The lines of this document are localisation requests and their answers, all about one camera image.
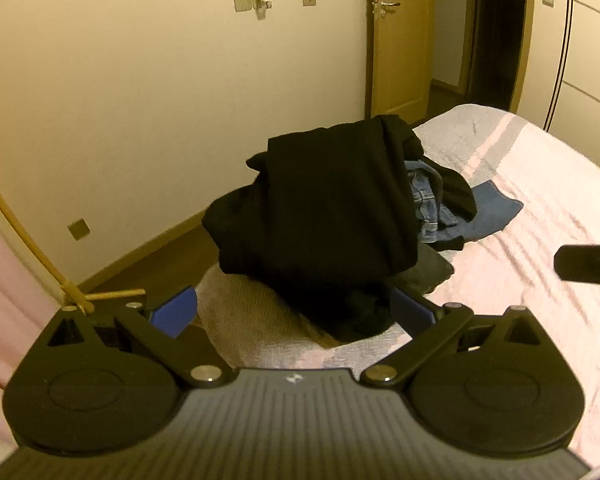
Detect black garment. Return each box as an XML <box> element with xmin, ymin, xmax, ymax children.
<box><xmin>202</xmin><ymin>121</ymin><xmax>423</xmax><ymax>311</ymax></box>

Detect blue cloth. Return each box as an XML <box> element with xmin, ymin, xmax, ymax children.
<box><xmin>432</xmin><ymin>180</ymin><xmax>525</xmax><ymax>252</ymax></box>

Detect pink hanging cloth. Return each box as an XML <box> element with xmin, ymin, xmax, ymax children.
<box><xmin>0</xmin><ymin>192</ymin><xmax>67</xmax><ymax>443</ymax></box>

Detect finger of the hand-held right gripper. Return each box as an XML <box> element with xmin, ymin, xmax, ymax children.
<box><xmin>554</xmin><ymin>225</ymin><xmax>600</xmax><ymax>292</ymax></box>

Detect pink blanket on bed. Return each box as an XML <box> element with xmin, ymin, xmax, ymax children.
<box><xmin>412</xmin><ymin>104</ymin><xmax>512</xmax><ymax>162</ymax></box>

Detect wooden door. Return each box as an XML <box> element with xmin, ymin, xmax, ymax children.
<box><xmin>369</xmin><ymin>0</ymin><xmax>433</xmax><ymax>119</ymax></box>

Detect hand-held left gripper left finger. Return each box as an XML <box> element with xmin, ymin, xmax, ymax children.
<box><xmin>47</xmin><ymin>286</ymin><xmax>233</xmax><ymax>388</ymax></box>

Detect dark grey cloth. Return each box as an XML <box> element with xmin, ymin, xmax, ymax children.
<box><xmin>392</xmin><ymin>247</ymin><xmax>455</xmax><ymax>297</ymax></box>

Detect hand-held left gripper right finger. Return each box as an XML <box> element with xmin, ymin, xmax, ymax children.
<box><xmin>360</xmin><ymin>287</ymin><xmax>546</xmax><ymax>388</ymax></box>

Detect cream wardrobe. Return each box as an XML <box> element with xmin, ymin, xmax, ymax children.
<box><xmin>510</xmin><ymin>0</ymin><xmax>600</xmax><ymax>173</ymax></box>

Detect metal door handle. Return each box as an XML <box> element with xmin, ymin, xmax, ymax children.
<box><xmin>372</xmin><ymin>0</ymin><xmax>401</xmax><ymax>22</ymax></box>

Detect pink fleece bed blanket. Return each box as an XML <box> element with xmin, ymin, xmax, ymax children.
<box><xmin>195</xmin><ymin>109</ymin><xmax>600</xmax><ymax>467</ymax></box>

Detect blue denim jeans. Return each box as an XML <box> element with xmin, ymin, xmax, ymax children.
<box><xmin>405</xmin><ymin>159</ymin><xmax>461</xmax><ymax>245</ymax></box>

